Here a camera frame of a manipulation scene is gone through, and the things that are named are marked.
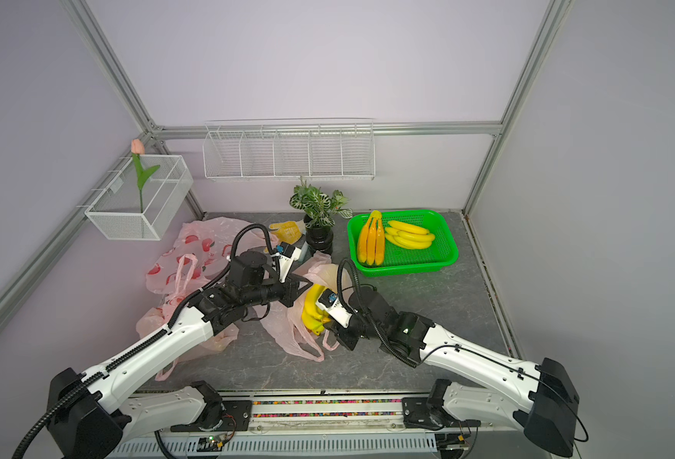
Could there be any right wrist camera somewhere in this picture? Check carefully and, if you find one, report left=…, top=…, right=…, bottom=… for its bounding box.
left=316, top=289, right=353, bottom=329

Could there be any pale yellow banana bunch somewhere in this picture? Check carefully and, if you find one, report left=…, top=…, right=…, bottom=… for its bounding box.
left=385, top=220, right=435, bottom=250

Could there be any white wire side basket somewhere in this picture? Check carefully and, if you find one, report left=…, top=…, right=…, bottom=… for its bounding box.
left=85, top=154, right=193, bottom=241

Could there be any potted plant black vase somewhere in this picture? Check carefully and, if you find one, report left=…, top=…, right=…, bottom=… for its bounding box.
left=289, top=177, right=353, bottom=254

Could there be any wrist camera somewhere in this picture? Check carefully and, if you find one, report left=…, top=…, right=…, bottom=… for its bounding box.
left=316, top=289, right=353, bottom=329
left=272, top=242, right=302, bottom=283

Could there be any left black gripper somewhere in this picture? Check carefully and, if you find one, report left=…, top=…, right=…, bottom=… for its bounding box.
left=244, top=270, right=314, bottom=308

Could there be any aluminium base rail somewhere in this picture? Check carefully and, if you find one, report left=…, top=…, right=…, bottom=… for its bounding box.
left=82, top=380, right=576, bottom=458

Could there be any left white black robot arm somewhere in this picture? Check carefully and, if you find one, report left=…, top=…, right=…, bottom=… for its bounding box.
left=12, top=224, right=311, bottom=458

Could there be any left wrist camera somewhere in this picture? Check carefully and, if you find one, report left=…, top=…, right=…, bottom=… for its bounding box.
left=272, top=242, right=302, bottom=283

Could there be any pink strawberry plastic bag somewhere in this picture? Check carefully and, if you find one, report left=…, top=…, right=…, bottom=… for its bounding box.
left=145, top=217, right=249, bottom=296

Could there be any white wire wall shelf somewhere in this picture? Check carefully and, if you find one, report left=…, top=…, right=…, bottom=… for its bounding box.
left=203, top=118, right=376, bottom=181

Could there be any pink artificial tulip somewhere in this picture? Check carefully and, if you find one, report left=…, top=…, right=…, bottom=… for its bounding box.
left=131, top=139, right=161, bottom=213

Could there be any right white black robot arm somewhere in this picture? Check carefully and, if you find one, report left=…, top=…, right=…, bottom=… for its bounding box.
left=315, top=259, right=589, bottom=458

